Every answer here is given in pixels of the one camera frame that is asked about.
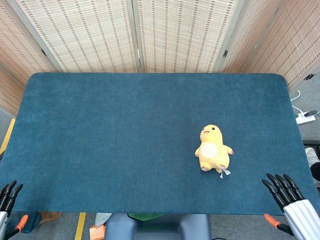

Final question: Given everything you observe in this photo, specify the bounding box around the green cloth piece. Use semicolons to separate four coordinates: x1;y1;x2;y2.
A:
126;212;166;222

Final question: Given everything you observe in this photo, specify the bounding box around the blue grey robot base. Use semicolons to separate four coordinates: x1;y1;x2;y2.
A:
103;213;212;240

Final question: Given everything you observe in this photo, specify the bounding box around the woven bamboo screen panel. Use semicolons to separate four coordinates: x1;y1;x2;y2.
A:
132;0;241;74
15;0;138;73
0;0;55;86
0;66;25;116
221;0;287;74
247;0;320;87

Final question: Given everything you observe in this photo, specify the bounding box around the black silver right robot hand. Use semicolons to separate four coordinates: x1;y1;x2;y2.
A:
261;173;320;240

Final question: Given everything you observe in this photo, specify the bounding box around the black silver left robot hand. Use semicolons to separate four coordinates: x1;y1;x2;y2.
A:
0;180;29;240

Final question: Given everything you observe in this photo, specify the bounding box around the blue felt table mat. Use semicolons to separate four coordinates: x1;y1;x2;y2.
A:
0;72;316;216

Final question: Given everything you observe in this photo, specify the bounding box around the orange box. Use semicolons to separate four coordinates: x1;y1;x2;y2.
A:
89;224;106;240

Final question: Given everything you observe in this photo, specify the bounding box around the black metal frame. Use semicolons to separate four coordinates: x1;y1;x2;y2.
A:
302;139;320;151

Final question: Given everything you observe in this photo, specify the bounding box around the white power cable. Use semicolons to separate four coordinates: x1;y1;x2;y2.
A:
290;89;305;116

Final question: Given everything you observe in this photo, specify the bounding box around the white grey shoe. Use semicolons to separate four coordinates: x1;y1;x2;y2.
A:
304;146;320;167

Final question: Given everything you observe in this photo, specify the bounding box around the yellow plush chick toy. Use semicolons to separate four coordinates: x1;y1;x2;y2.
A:
194;124;234;180

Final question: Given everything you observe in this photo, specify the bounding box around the grey cloth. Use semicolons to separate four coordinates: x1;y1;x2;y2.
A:
94;212;113;227

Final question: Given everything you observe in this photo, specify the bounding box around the yellow floor tape strip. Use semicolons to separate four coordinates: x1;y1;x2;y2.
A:
74;212;87;240
0;118;17;156

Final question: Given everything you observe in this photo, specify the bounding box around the white power strip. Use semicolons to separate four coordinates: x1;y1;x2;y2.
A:
295;112;317;125

